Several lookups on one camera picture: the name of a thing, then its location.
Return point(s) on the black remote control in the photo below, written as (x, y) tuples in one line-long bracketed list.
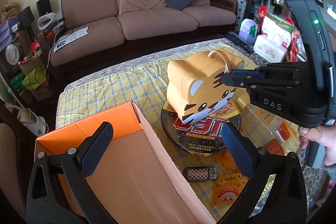
[(236, 39)]

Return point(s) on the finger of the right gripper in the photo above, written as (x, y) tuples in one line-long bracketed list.
[(242, 72), (238, 80)]

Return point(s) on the orange cardboard box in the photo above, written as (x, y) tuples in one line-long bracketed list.
[(136, 180)]

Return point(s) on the clear plastic snack bag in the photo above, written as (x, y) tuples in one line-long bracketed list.
[(265, 129)]

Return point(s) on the checkered small pouch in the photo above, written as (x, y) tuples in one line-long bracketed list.
[(200, 174)]

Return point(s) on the round instant noodle bowl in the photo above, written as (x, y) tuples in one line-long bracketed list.
[(203, 138)]

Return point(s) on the person's right hand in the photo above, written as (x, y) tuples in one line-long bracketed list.
[(323, 135)]

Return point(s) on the yellow snack packet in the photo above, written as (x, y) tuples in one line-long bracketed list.
[(227, 188)]

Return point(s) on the yellow plaid tablecloth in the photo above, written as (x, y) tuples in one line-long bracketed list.
[(144, 84)]

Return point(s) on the green bag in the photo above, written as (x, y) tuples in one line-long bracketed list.
[(34, 80)]

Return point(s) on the white paper sheet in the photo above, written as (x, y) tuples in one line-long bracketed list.
[(65, 40)]

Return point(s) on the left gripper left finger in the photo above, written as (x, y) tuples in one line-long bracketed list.
[(46, 200)]

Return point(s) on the purple plastic basket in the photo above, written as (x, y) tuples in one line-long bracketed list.
[(248, 30)]

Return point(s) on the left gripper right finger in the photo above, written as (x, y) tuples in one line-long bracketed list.
[(286, 202)]

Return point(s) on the brown three-seat sofa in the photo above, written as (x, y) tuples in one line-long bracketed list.
[(114, 25)]

